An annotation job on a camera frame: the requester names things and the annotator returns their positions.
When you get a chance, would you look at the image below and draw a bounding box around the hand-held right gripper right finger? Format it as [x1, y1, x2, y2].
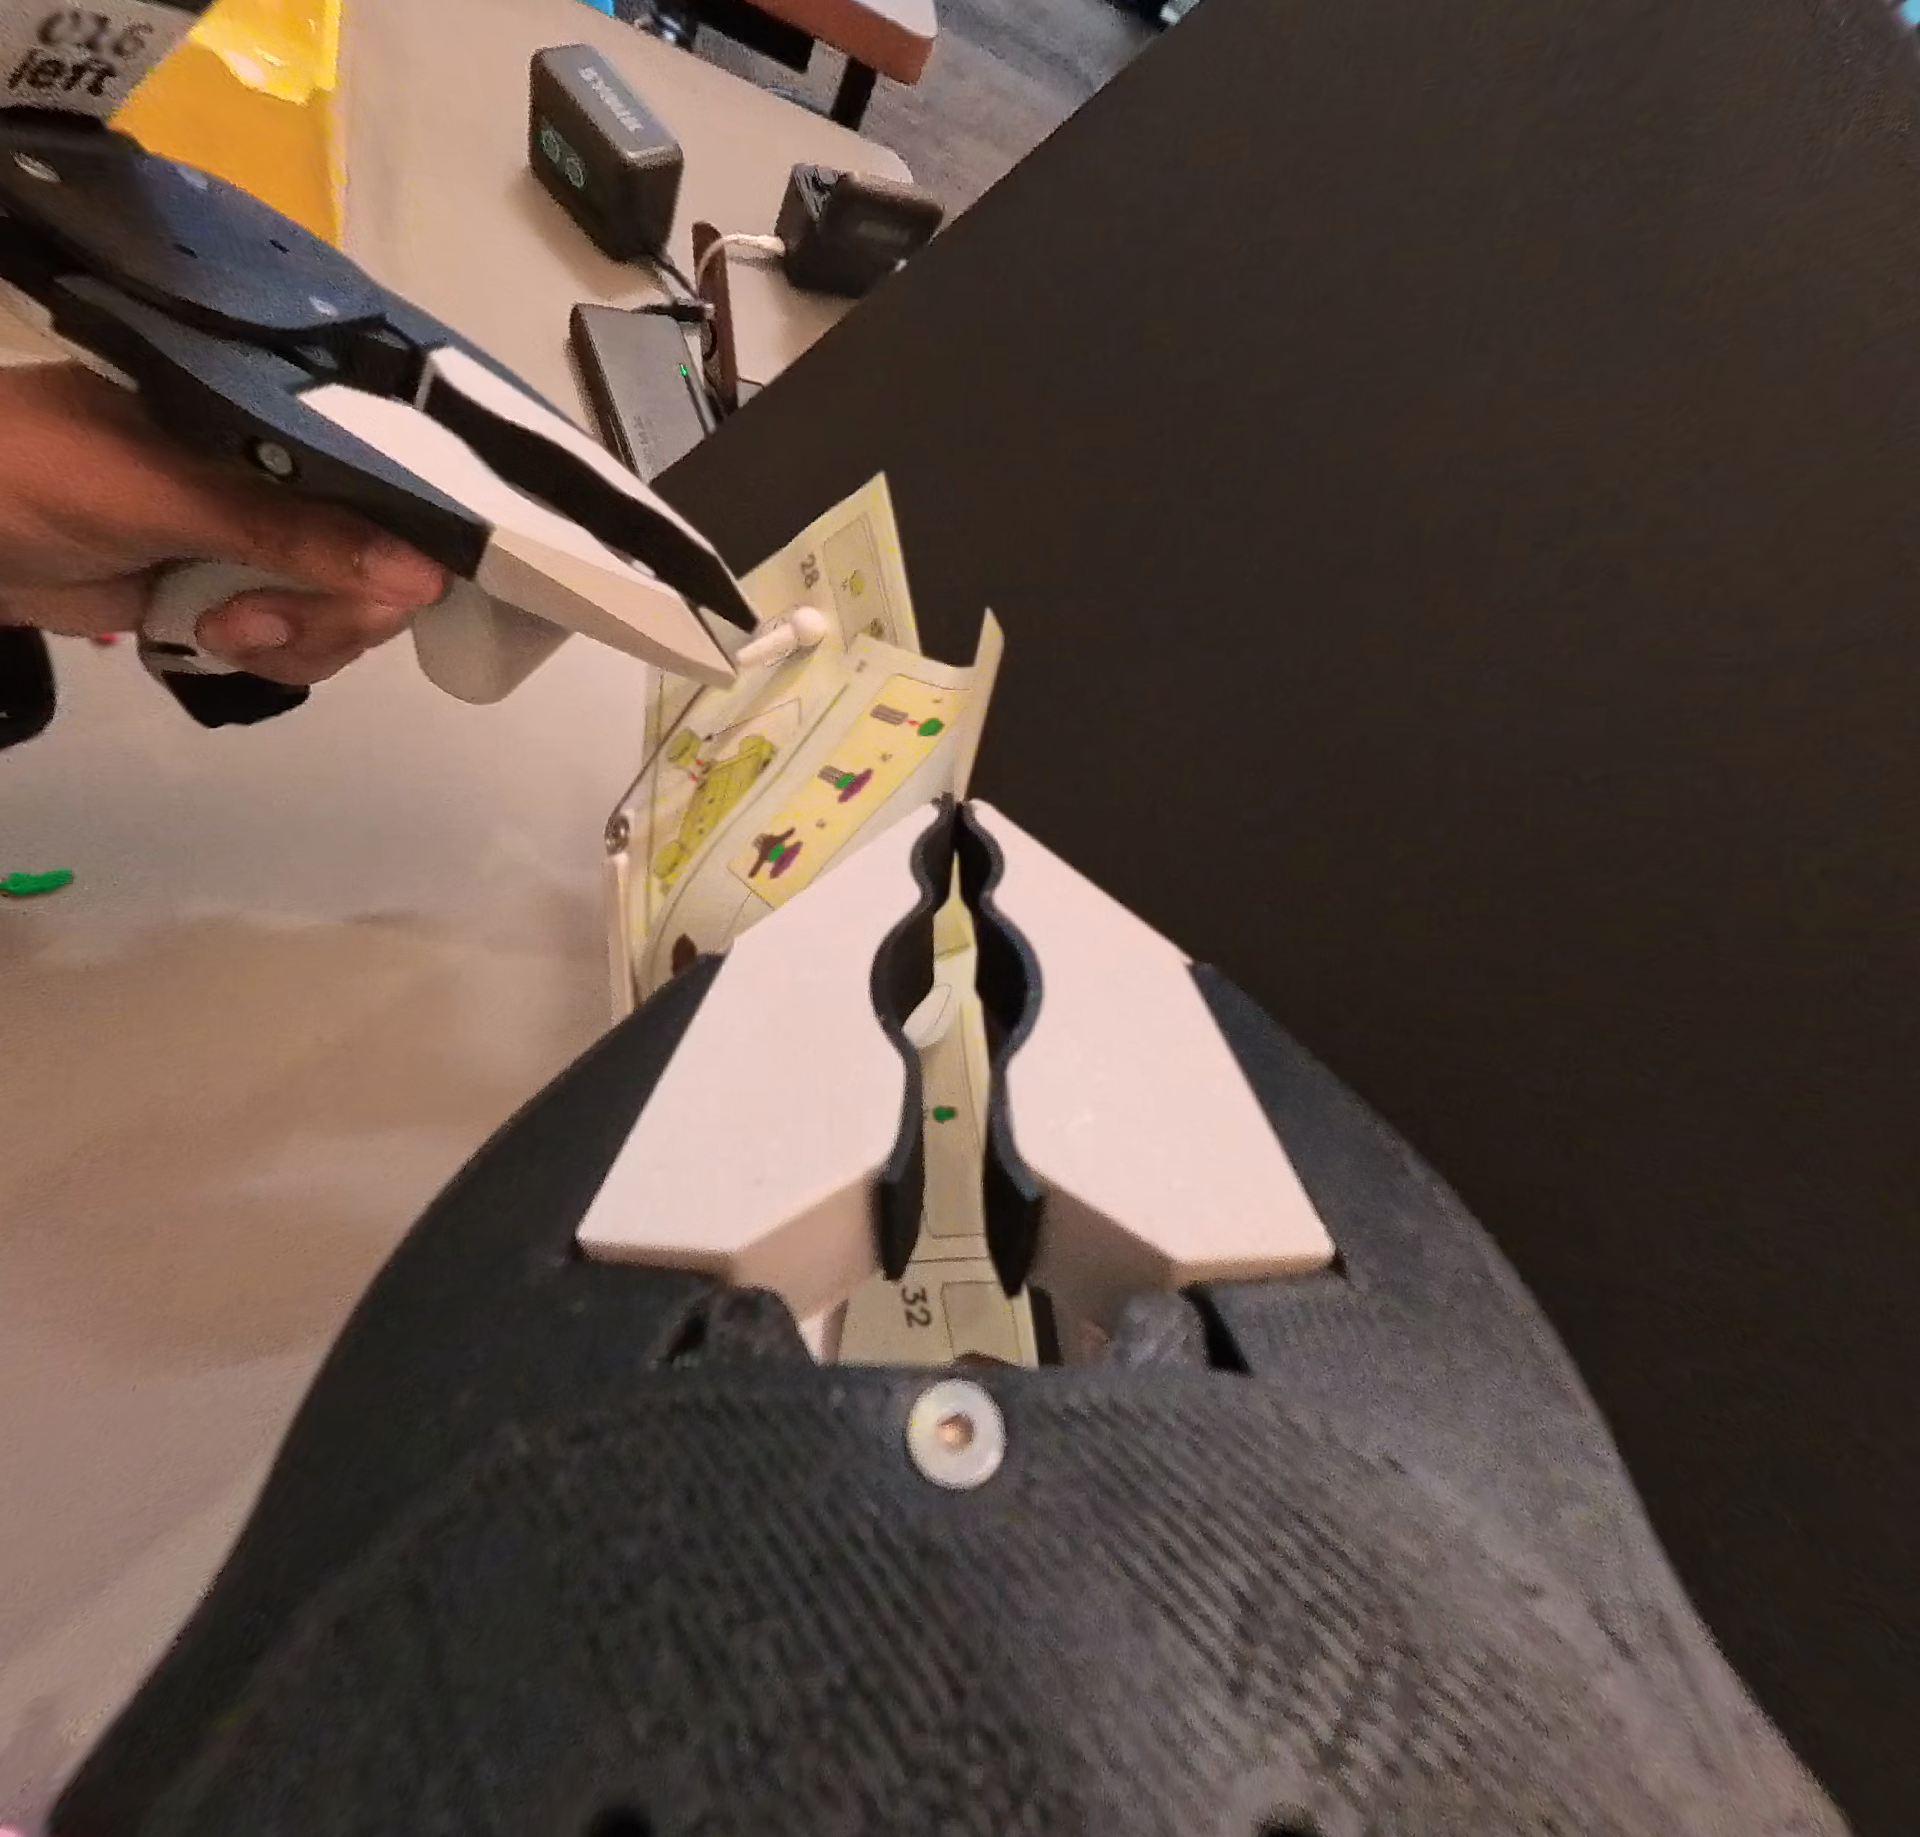
[959, 800, 1339, 1296]

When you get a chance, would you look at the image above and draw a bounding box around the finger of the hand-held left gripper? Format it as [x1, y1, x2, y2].
[304, 386, 740, 684]
[423, 350, 758, 627]

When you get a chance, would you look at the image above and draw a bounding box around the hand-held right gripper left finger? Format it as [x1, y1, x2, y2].
[574, 802, 964, 1330]

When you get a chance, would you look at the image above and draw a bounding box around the pale green instruction booklet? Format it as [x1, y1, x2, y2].
[642, 471, 1043, 1371]

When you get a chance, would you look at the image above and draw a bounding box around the person's left hand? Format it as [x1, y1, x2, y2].
[0, 365, 453, 684]

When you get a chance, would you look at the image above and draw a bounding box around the flat black power bank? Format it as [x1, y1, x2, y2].
[569, 302, 722, 486]

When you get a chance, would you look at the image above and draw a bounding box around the yellow plastic bin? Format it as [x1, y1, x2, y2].
[112, 0, 350, 253]

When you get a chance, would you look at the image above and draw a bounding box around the black charging case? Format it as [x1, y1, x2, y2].
[528, 45, 685, 264]

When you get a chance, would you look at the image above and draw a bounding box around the small black charger box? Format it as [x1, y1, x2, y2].
[776, 164, 948, 297]

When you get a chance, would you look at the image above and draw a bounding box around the black backdrop board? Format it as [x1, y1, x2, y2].
[651, 0, 1920, 1837]

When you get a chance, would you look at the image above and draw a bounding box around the brown strap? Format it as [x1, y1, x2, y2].
[689, 221, 741, 417]

